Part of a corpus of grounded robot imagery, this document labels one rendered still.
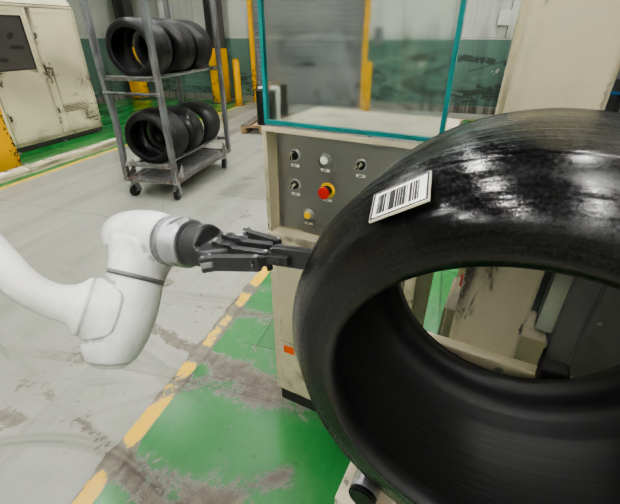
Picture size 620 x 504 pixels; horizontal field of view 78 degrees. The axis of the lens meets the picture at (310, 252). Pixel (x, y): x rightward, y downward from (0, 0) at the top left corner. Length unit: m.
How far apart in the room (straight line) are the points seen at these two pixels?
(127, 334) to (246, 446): 1.18
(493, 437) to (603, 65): 0.60
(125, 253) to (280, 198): 0.74
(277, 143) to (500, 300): 0.83
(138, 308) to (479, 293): 0.63
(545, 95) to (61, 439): 2.06
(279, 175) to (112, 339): 0.81
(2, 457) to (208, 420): 0.83
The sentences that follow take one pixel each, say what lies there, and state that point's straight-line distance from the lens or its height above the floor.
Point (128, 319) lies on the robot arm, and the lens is 0.73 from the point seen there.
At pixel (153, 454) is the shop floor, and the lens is 1.91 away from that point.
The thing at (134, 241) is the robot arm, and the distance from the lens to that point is 0.73.
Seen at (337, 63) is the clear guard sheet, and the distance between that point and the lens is 1.15.
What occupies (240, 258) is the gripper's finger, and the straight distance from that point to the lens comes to 0.57.
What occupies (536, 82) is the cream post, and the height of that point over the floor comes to 1.46.
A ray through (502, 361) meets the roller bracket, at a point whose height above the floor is 0.95.
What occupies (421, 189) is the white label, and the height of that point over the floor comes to 1.40.
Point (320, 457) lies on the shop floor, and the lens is 1.79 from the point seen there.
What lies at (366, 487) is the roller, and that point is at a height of 0.92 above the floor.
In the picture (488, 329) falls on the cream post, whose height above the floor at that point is 1.00.
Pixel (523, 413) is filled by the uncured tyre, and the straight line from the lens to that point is 0.82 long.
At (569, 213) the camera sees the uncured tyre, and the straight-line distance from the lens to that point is 0.34.
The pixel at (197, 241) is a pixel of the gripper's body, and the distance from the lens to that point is 0.65.
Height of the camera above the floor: 1.52
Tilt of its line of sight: 30 degrees down
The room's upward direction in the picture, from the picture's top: straight up
